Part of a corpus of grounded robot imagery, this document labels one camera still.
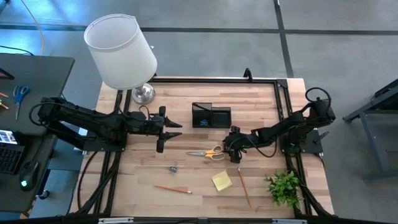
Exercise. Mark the black aluminium table frame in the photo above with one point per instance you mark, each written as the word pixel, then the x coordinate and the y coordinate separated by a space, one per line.
pixel 217 80

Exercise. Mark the orange marker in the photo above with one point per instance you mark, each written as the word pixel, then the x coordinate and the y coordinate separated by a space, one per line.
pixel 3 95
pixel 3 105

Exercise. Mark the silver frame bracket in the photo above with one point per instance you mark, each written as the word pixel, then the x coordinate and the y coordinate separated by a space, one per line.
pixel 289 221
pixel 115 220

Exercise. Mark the black caster wheel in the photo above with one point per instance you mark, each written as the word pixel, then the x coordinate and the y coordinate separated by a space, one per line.
pixel 43 194

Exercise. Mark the black lower desk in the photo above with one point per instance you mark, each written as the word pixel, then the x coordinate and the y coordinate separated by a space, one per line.
pixel 12 199

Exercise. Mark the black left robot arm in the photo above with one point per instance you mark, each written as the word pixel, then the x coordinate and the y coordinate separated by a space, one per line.
pixel 87 119

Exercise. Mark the white shade table lamp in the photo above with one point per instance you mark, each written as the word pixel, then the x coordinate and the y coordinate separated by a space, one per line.
pixel 121 53

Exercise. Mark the black desk organizer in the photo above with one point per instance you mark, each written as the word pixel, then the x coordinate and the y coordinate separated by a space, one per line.
pixel 220 119

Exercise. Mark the dark grey side desk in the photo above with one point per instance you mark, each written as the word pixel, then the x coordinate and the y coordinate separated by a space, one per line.
pixel 43 77

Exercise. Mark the black flat device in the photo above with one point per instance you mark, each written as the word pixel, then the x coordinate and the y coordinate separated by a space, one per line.
pixel 5 74

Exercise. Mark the small silver binder clip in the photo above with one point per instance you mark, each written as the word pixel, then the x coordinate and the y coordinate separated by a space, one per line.
pixel 173 169

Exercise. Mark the black laptop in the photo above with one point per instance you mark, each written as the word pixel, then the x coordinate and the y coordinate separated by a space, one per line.
pixel 9 158

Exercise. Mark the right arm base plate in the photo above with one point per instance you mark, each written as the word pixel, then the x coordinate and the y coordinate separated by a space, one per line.
pixel 311 147

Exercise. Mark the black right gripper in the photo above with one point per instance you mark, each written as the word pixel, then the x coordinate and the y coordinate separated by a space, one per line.
pixel 239 141

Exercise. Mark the yellow sticky note pad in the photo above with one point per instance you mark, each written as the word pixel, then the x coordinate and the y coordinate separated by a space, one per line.
pixel 222 181

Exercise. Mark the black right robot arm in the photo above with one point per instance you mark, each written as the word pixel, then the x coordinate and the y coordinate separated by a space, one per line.
pixel 289 126

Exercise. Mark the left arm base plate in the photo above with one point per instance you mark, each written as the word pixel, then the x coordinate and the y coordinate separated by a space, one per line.
pixel 96 147

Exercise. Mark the black computer mouse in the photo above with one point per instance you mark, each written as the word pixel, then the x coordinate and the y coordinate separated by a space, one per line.
pixel 29 174

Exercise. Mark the orange pencil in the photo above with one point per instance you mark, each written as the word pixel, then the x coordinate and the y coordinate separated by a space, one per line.
pixel 244 186
pixel 173 189

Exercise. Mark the small green plant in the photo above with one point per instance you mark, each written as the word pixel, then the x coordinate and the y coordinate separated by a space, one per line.
pixel 283 188

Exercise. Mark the dark grey side cart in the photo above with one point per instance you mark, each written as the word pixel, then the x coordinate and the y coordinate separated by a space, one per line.
pixel 373 105

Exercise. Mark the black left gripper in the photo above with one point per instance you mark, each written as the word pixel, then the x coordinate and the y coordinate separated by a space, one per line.
pixel 152 126

